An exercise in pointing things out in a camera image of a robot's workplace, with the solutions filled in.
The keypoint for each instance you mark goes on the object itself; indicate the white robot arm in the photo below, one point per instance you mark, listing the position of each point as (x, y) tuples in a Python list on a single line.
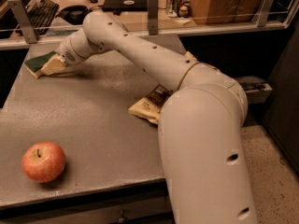
[(199, 126)]

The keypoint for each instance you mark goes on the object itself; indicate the small brown round object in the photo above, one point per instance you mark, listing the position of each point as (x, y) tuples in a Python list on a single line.
[(184, 12)]

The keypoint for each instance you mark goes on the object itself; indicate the red apple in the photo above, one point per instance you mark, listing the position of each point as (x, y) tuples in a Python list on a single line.
[(43, 162)]

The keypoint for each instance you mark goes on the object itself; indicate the right metal railing bracket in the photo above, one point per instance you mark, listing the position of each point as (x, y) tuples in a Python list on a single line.
[(262, 14)]

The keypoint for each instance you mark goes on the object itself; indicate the brown sea salt chip bag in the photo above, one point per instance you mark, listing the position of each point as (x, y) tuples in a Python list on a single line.
[(151, 104)]

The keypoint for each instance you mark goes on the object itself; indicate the metal can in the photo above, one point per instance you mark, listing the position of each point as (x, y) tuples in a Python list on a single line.
[(172, 7)]

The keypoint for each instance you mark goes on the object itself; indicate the grey table drawer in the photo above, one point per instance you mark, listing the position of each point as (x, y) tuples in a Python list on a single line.
[(137, 204)]

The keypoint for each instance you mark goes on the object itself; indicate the black headphones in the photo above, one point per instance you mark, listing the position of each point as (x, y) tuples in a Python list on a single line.
[(74, 15)]

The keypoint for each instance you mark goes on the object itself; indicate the middle metal railing bracket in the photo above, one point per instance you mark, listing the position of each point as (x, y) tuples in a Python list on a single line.
[(153, 17)]

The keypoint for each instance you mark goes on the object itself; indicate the black laptop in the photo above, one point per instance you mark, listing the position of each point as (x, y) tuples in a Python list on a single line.
[(125, 5)]

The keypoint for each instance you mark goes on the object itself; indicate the left metal railing bracket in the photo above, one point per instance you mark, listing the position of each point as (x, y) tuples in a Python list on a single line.
[(20, 13)]

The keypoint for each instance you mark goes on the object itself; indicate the green and yellow sponge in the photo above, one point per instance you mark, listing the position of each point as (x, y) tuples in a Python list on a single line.
[(35, 64)]

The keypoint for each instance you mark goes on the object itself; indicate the grey metal shelf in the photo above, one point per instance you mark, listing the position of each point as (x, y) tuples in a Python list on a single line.
[(256, 88)]

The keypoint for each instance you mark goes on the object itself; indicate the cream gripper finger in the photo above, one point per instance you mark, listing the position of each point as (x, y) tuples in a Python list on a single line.
[(55, 65)]

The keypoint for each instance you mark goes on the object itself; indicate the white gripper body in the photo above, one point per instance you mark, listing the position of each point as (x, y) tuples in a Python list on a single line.
[(67, 52)]

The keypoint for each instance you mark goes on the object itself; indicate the black keyboard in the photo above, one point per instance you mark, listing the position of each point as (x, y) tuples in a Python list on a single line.
[(41, 15)]

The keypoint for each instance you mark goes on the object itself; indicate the metal railing bracket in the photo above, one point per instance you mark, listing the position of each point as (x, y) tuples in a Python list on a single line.
[(20, 13), (153, 17), (262, 14)]

